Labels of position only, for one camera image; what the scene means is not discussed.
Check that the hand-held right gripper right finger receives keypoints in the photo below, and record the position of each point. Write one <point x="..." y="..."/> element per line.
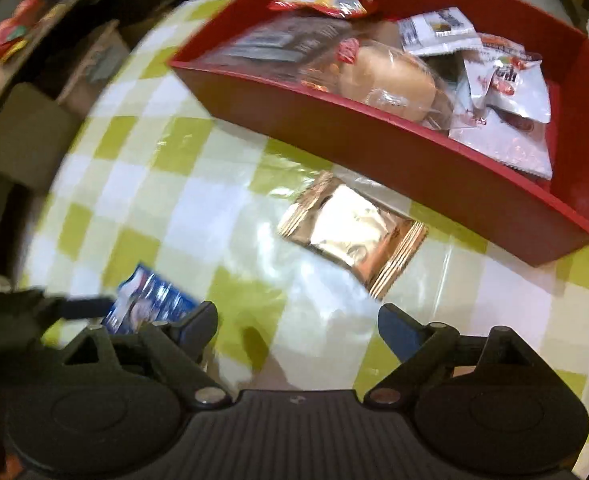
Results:
<point x="397" y="327"/>

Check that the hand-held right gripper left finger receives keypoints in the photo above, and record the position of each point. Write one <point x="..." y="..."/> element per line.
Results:
<point x="199" y="322"/>

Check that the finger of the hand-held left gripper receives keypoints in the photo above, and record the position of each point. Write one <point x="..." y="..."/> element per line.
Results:
<point x="84" y="308"/>

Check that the blue snack packet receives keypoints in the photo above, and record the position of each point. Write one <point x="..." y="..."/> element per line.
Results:
<point x="149" y="300"/>

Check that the golden brown snack packet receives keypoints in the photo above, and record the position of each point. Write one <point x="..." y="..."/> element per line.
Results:
<point x="354" y="230"/>

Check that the red cardboard box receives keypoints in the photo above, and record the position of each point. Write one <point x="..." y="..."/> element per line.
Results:
<point x="374" y="150"/>

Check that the white packet with orange picture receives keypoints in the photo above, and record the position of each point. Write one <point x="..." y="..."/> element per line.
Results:
<point x="504" y="145"/>

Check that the clear bread bun packet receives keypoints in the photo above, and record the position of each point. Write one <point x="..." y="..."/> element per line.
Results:
<point x="394" y="80"/>

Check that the white red date snack packet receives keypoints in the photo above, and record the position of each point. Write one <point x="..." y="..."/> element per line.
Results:
<point x="514" y="80"/>

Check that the dark clear snack packet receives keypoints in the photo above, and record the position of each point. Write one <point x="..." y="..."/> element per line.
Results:
<point x="284" y="40"/>

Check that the white wafer packet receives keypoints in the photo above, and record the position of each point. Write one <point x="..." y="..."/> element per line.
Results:
<point x="439" y="30"/>

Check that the red yellow snack packet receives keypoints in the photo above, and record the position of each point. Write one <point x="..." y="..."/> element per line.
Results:
<point x="324" y="2"/>

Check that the green white checked tablecloth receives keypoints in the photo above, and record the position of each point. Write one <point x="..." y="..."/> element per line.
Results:
<point x="174" y="185"/>

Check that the red fruit bag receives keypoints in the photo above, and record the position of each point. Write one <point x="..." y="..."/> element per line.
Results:
<point x="12" y="30"/>

